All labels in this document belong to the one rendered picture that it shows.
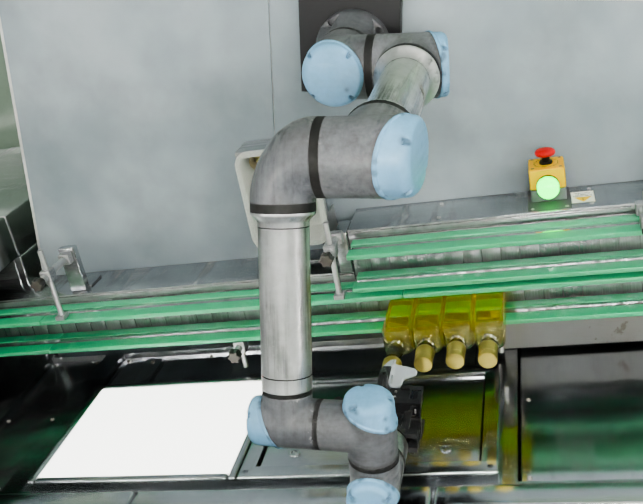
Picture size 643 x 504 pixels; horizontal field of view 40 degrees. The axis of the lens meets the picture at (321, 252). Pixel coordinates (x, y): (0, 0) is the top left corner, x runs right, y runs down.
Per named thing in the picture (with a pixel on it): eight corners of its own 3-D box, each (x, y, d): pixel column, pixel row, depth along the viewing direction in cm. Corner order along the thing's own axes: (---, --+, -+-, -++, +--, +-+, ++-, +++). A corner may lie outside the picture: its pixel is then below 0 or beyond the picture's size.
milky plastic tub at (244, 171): (264, 234, 202) (254, 251, 194) (242, 141, 193) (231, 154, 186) (338, 227, 198) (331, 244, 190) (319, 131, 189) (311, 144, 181)
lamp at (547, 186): (537, 197, 178) (537, 202, 176) (535, 176, 177) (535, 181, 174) (560, 194, 177) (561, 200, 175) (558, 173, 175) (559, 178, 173)
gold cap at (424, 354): (416, 360, 166) (413, 373, 162) (414, 343, 164) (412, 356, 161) (435, 360, 165) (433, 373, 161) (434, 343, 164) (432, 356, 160)
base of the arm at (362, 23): (321, 3, 175) (310, 13, 166) (396, 15, 173) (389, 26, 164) (313, 77, 182) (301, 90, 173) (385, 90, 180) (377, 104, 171)
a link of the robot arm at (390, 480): (395, 484, 126) (398, 531, 129) (405, 437, 135) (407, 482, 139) (340, 480, 127) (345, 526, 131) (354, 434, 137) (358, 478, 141)
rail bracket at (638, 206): (631, 212, 171) (639, 241, 159) (629, 176, 168) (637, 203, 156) (653, 210, 170) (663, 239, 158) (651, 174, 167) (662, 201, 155)
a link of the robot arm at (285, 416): (229, 117, 122) (240, 458, 129) (307, 115, 119) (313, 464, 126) (255, 117, 133) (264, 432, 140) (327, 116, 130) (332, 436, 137)
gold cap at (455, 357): (448, 357, 164) (446, 370, 160) (445, 341, 163) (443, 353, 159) (467, 356, 163) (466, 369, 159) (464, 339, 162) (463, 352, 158)
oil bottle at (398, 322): (396, 307, 189) (383, 360, 170) (393, 283, 187) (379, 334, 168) (423, 305, 188) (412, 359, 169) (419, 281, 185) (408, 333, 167)
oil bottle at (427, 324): (423, 305, 188) (413, 358, 169) (420, 281, 185) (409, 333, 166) (450, 303, 186) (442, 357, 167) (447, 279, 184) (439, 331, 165)
